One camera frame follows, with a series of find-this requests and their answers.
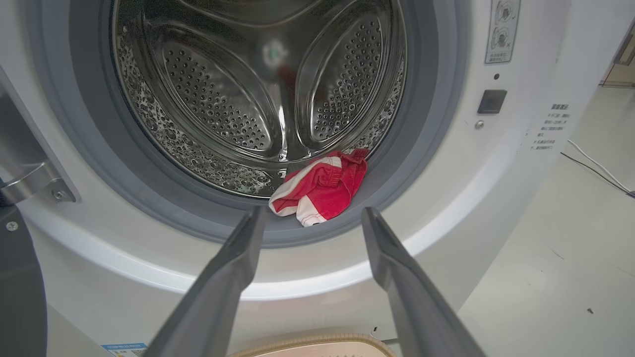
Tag dark grey round washer door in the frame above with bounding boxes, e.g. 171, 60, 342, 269
0, 67, 80, 357

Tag red and white clothes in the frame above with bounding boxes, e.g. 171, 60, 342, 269
268, 149, 369, 228

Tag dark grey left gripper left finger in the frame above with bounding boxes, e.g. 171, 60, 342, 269
144, 207, 266, 357

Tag cream perforated basket brown rim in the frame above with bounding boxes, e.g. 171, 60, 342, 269
231, 333, 397, 357

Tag white front-load washing machine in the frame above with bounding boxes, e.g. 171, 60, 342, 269
0, 0, 635, 357

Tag black floor cable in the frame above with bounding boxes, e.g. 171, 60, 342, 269
561, 152, 635, 199

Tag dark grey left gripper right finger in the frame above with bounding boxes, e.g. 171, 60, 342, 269
362, 207, 484, 357

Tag blue energy label sticker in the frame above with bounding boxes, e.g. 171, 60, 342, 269
101, 343, 148, 357

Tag white floor cable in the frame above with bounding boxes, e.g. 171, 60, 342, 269
568, 140, 635, 194

